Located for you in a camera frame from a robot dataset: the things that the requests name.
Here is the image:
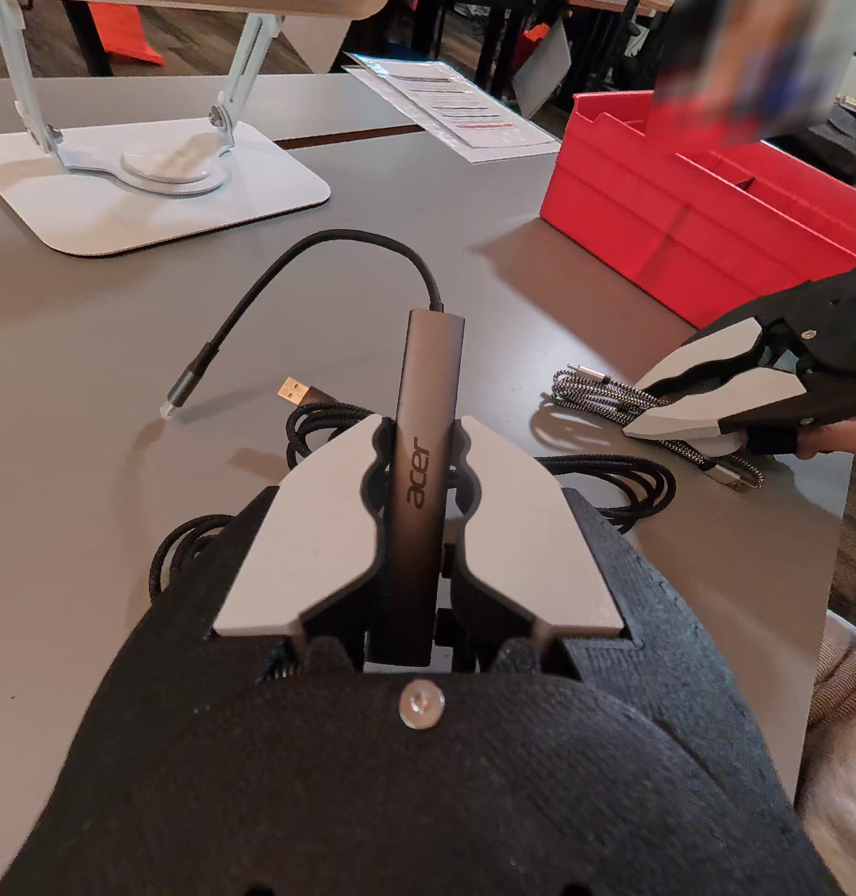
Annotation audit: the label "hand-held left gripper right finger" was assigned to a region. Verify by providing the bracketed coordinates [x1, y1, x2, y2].
[445, 415, 626, 639]

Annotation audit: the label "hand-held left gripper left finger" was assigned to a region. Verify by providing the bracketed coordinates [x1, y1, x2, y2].
[212, 413, 395, 638]

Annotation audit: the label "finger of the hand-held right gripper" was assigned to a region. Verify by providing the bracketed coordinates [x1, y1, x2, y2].
[623, 367, 808, 443]
[637, 317, 766, 401]

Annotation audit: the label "black white braided cable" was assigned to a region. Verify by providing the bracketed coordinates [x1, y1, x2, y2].
[550, 364, 765, 492]

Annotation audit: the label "red divided plastic bin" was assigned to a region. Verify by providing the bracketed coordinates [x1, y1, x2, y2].
[540, 91, 856, 330]

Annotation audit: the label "black braided gold-plug cable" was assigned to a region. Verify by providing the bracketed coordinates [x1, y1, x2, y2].
[277, 376, 676, 536]

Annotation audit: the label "grey USB hub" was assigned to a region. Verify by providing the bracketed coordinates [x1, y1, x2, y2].
[160, 230, 467, 667]

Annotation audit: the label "grey desk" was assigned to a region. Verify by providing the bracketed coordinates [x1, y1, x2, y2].
[0, 73, 856, 806]

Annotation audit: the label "person's right hand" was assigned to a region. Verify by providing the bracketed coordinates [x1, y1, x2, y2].
[794, 403, 856, 462]

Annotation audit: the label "paper sheet in plastic sleeve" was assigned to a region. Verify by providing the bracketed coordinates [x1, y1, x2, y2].
[344, 52, 562, 151]
[344, 66, 562, 165]

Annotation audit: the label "white laptop stand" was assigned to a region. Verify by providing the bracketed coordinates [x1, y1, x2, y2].
[0, 0, 388, 256]

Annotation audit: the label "person's beige trousers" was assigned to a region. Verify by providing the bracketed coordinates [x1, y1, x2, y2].
[795, 707, 856, 896]

